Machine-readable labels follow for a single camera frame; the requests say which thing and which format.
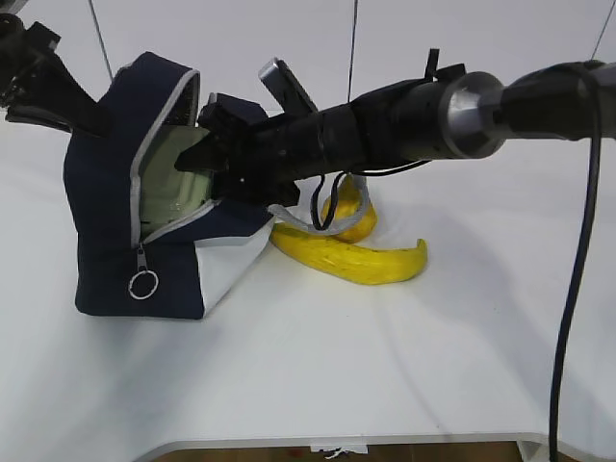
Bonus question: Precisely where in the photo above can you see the yellow pear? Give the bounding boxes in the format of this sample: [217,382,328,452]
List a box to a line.
[322,174,378,248]

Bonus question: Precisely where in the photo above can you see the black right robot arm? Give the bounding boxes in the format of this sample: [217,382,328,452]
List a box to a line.
[175,51,615,206]

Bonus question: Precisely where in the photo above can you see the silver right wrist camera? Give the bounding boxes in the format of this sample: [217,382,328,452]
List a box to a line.
[258,57,318,116]

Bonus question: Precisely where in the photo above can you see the navy blue lunch bag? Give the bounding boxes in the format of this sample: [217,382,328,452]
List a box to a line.
[64,52,374,321]

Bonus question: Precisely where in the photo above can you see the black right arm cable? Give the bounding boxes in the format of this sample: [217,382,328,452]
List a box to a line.
[548,62,603,462]

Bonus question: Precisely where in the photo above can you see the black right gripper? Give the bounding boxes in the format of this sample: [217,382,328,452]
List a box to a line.
[174,93,332,206]

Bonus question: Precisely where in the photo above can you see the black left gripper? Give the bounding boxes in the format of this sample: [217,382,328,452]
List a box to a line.
[1,13,113,137]

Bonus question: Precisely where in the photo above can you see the yellow banana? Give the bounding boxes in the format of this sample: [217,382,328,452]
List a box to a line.
[269,223,428,286]

